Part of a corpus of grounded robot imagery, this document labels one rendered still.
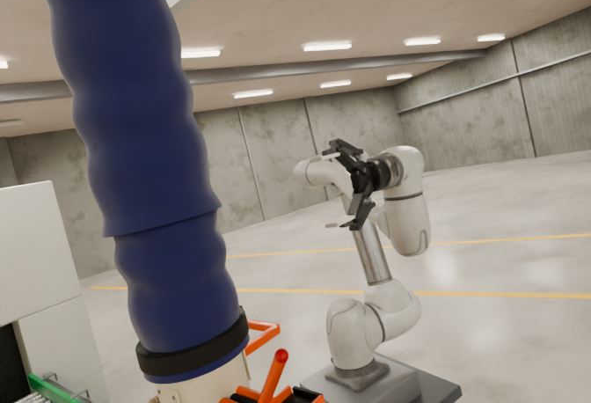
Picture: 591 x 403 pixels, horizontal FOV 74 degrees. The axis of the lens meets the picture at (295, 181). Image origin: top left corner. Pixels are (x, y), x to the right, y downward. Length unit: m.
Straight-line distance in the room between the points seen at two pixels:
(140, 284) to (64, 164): 11.34
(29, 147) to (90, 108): 11.38
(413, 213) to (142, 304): 0.65
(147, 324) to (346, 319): 0.84
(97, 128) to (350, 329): 1.07
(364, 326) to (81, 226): 10.90
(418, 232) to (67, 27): 0.87
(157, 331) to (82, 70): 0.48
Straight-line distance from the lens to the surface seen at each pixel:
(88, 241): 12.04
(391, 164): 0.96
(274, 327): 1.10
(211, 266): 0.78
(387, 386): 1.55
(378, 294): 1.57
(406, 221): 1.04
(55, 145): 12.16
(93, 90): 0.79
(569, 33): 14.58
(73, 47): 0.82
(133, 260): 0.79
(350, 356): 1.53
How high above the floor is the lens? 1.65
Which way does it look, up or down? 3 degrees down
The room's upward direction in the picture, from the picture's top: 14 degrees counter-clockwise
